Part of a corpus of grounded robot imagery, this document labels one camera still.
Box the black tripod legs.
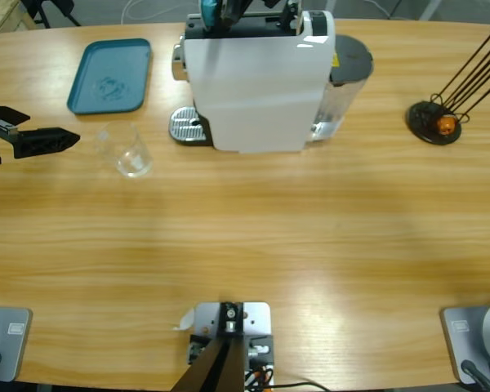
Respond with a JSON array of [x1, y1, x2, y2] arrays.
[[24, 0, 82, 29]]

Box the teal plastic tray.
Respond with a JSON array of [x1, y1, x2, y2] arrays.
[[66, 38, 154, 116]]

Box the white floor cable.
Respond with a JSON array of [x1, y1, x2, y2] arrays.
[[120, 0, 201, 22]]

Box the white capsule coffee machine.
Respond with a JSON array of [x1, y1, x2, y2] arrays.
[[173, 10, 336, 155]]

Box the orange cable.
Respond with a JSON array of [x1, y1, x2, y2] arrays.
[[244, 366, 274, 387]]

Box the black cable at mount block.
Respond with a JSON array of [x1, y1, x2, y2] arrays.
[[269, 381, 332, 392]]

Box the white mount block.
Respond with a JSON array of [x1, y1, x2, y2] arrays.
[[183, 301, 275, 392]]

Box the orange coffee capsule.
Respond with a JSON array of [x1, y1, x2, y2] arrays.
[[437, 115, 456, 136]]

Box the white tape strip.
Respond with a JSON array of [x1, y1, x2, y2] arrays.
[[171, 308, 195, 332]]

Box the clear drinking glass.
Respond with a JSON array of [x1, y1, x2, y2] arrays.
[[94, 120, 155, 178]]

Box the dark camera post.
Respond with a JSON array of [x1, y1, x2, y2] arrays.
[[171, 301, 246, 392]]

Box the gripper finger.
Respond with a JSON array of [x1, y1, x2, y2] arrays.
[[218, 0, 252, 26], [0, 100, 30, 125], [12, 127, 82, 159]]

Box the blue coffee capsule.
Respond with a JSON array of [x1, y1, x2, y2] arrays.
[[199, 0, 224, 33]]

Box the black capsule holder with rods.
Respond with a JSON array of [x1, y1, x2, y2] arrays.
[[406, 26, 490, 145]]

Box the water tank with black lid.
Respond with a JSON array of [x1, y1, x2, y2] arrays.
[[310, 34, 375, 142]]

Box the metal drip tray grate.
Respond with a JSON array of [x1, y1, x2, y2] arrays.
[[169, 105, 213, 147]]

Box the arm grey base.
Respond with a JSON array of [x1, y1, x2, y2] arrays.
[[439, 301, 490, 385], [0, 306, 33, 384]]

